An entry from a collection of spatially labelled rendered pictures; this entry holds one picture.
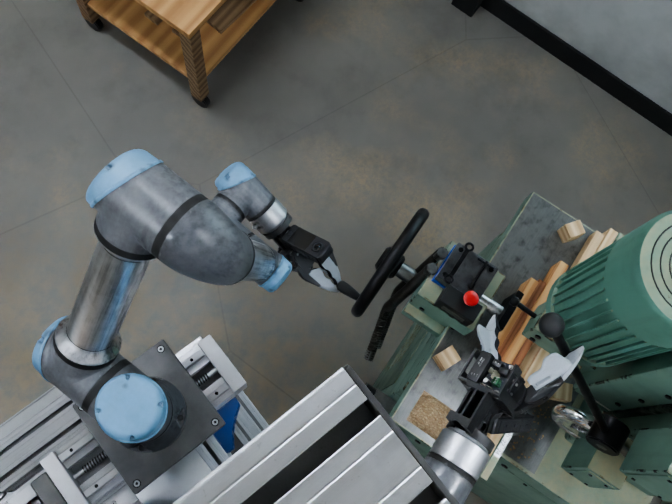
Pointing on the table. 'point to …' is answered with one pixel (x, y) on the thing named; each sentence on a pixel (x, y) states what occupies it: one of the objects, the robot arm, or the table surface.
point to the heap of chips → (429, 415)
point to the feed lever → (613, 436)
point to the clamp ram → (501, 308)
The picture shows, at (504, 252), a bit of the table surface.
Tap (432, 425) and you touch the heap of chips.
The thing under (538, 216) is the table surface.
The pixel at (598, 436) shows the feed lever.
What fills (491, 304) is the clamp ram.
